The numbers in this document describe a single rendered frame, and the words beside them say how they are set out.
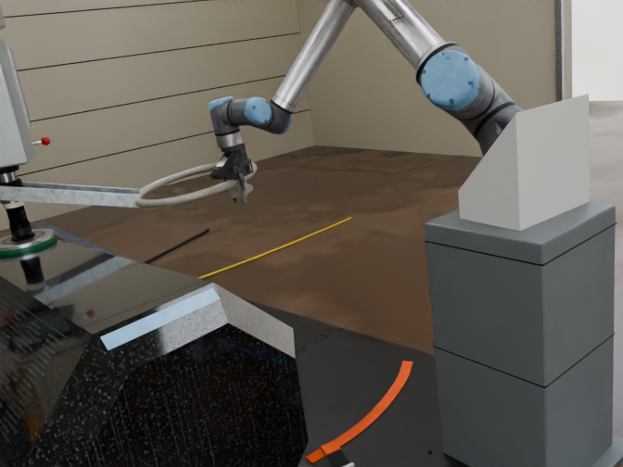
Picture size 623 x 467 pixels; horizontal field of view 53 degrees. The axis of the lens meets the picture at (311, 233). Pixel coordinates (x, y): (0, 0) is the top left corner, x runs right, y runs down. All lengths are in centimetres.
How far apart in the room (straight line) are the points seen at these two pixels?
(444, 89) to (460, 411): 104
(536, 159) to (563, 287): 36
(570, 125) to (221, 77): 629
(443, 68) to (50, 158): 570
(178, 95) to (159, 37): 67
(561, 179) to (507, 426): 76
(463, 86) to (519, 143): 21
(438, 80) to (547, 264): 57
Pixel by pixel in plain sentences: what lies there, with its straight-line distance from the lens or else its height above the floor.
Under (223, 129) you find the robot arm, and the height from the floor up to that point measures 117.
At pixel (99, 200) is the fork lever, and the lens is 241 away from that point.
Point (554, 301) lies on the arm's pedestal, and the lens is 183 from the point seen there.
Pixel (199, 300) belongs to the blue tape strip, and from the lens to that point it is 165.
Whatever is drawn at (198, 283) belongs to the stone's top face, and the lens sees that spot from 171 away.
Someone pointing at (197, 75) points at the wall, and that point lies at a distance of 773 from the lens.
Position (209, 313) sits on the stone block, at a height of 80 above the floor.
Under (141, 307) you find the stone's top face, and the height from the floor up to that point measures 85.
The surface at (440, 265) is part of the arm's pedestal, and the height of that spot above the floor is 72.
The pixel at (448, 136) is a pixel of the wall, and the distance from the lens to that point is 706.
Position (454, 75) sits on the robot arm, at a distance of 175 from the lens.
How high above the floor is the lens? 143
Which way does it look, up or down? 17 degrees down
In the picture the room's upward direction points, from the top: 8 degrees counter-clockwise
